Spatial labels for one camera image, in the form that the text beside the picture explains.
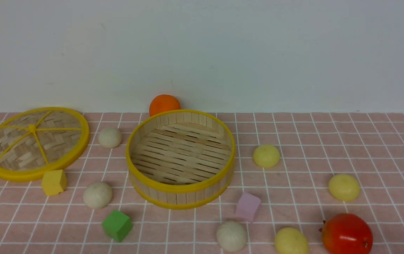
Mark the green foam cube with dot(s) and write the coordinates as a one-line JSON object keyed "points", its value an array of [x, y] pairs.
{"points": [[117, 225]]}

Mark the yellow foam cube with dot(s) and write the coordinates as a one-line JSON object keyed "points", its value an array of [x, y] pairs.
{"points": [[54, 182]]}

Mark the bamboo steamer tray yellow rim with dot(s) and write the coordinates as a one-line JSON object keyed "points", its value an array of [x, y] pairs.
{"points": [[181, 159]]}

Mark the white bun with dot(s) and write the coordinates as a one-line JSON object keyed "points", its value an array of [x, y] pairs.
{"points": [[98, 195], [231, 236], [110, 137]]}

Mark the pink foam cube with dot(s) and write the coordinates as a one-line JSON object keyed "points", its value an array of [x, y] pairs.
{"points": [[247, 207]]}

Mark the bamboo steamer lid yellow rim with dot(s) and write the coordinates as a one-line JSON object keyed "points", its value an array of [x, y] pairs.
{"points": [[41, 140]]}

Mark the pink grid tablecloth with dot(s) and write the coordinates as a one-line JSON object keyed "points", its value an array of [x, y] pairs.
{"points": [[313, 147]]}

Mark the red pomegranate fruit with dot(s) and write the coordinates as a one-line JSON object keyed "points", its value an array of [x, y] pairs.
{"points": [[346, 233]]}

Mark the yellow bun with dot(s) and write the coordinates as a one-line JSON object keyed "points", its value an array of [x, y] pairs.
{"points": [[289, 240], [344, 187], [266, 156]]}

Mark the orange fruit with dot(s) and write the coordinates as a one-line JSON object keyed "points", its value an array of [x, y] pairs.
{"points": [[162, 103]]}

